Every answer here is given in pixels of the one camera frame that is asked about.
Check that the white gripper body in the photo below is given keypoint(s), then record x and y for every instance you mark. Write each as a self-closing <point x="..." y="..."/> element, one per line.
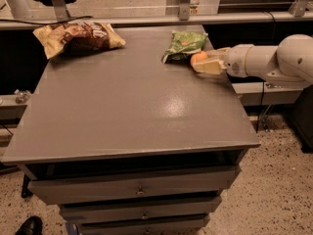
<point x="235" y="62"/>

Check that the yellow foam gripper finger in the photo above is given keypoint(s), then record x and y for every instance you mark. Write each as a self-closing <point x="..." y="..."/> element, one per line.
<point x="217" y="53"/>
<point x="208" y="66"/>

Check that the orange fruit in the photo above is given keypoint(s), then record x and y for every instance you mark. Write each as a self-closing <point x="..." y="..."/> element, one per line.
<point x="197" y="57"/>

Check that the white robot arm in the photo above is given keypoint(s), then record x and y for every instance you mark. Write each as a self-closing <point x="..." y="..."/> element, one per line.
<point x="289" y="64"/>

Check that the green jalapeno chip bag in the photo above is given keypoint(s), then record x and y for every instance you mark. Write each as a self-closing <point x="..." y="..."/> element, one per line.
<point x="183" y="45"/>

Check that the brown yellow chip bag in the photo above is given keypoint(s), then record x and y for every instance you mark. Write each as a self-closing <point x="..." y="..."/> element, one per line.
<point x="77" y="38"/>

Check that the grey drawer cabinet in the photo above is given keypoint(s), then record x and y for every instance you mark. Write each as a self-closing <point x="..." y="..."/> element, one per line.
<point x="125" y="111"/>

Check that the bottom grey drawer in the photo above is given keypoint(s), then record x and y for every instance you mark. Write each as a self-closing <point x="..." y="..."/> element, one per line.
<point x="145" y="227"/>

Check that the grey drawer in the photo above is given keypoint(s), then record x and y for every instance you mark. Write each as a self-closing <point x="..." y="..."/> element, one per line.
<point x="145" y="227"/>
<point x="141" y="210"/>
<point x="134" y="185"/>

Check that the top grey drawer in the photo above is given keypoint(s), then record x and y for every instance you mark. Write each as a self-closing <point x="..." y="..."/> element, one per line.
<point x="134" y="185"/>

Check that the small crumpled foil object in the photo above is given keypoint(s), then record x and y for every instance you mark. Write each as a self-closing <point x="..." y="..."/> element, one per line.
<point x="22" y="96"/>

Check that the middle grey drawer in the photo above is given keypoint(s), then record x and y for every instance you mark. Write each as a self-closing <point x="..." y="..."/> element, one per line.
<point x="141" y="210"/>

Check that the black shoe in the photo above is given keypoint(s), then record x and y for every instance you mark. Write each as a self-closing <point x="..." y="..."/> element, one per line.
<point x="32" y="226"/>

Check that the horizontal metal rail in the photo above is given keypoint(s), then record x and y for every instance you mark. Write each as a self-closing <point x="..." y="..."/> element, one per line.
<point x="230" y="18"/>

